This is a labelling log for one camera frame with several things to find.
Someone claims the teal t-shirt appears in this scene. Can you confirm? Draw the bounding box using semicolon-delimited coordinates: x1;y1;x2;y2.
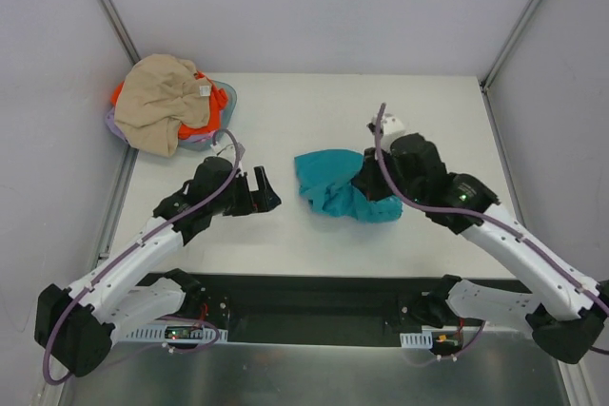
294;149;403;223

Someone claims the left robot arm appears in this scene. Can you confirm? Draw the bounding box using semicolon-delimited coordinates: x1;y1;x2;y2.
34;156;282;385

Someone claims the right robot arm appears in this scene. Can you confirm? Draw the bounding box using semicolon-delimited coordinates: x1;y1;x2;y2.
352;134;608;364

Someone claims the blue-grey plastic basket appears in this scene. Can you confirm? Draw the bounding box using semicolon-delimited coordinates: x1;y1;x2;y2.
104;75;239;154

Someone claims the orange t-shirt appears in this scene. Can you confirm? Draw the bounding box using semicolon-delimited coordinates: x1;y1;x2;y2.
109;70;229;140

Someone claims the beige t-shirt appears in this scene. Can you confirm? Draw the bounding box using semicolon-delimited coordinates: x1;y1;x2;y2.
114;54;212;157

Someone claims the lavender t-shirt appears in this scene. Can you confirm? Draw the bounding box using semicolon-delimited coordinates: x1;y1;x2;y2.
105;108;213;150

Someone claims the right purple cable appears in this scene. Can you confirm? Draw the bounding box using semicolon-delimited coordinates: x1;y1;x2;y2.
373;102;609;355

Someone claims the purple cable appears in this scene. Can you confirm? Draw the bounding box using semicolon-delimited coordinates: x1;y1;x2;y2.
42;127;247;386
373;102;609;355

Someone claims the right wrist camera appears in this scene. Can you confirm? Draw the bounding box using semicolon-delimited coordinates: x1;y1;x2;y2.
366;114;406;144

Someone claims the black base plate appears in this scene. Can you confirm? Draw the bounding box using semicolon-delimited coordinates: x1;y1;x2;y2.
192;273;441;348

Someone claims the right corner aluminium post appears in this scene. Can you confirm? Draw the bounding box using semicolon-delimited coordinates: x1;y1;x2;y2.
479;0;577;93

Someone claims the corner aluminium post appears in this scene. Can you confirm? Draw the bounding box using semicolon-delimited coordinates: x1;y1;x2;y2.
479;0;577;93
97;0;141;65

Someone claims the left slotted cable duct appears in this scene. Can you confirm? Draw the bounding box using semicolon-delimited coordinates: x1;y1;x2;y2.
120;324;227;344

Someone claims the slotted cable duct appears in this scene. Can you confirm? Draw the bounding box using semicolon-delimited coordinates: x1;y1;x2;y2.
120;324;227;344
400;331;434;350

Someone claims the right slotted cable duct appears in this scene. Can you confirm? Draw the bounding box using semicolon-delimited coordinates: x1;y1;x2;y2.
400;331;434;350

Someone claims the left corner aluminium post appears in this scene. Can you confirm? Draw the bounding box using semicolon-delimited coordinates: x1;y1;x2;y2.
97;0;141;65

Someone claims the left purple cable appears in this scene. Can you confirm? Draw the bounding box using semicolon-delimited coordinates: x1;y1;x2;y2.
42;127;247;386

